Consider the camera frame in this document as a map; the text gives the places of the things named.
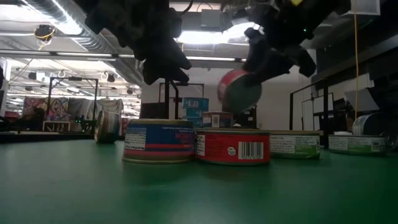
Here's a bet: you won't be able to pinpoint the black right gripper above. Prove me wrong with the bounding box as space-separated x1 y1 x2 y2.
242 18 317 85

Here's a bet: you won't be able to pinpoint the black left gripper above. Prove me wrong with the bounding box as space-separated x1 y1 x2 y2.
124 18 193 85

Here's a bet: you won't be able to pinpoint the teal label tuna can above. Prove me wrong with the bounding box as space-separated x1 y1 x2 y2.
182 108 210 118
182 97 210 110
183 116 206 128

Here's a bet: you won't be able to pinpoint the red label tuna can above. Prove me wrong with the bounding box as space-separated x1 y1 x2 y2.
195 128 271 166
216 68 263 114

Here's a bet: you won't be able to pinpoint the cans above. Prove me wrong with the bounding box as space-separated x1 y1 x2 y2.
201 111 234 129

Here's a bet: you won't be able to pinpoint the navy red stripe gold can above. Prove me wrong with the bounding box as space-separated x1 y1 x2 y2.
122 118 197 165
95 109 123 144

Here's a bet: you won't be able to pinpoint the green white label can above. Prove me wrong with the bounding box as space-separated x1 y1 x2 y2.
328 134 387 156
351 112 393 138
269 129 322 160

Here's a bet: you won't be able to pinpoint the black box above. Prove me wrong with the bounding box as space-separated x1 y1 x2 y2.
139 101 166 121

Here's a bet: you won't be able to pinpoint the white draped cloth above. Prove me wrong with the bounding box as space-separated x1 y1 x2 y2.
93 98 124 121

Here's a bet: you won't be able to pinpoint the grey panel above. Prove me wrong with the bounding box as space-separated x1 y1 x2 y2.
343 88 381 113

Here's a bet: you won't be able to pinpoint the black background robot arms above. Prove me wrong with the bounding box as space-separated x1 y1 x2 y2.
70 113 96 133

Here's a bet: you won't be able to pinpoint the colourful patterned cloth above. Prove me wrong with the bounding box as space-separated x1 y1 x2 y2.
22 96 70 123

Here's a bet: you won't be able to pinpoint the green table mat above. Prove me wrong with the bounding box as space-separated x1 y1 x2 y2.
0 138 398 224

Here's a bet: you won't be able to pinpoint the silver ventilation duct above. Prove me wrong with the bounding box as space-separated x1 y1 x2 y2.
18 0 147 86

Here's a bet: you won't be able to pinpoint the long ceiling light rail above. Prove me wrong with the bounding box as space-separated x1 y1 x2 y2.
0 49 248 63

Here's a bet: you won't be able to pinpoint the black metal stand frame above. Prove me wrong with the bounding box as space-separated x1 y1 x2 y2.
46 76 100 133

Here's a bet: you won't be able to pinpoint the black yellow cable reel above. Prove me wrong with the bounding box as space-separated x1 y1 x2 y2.
33 24 56 43

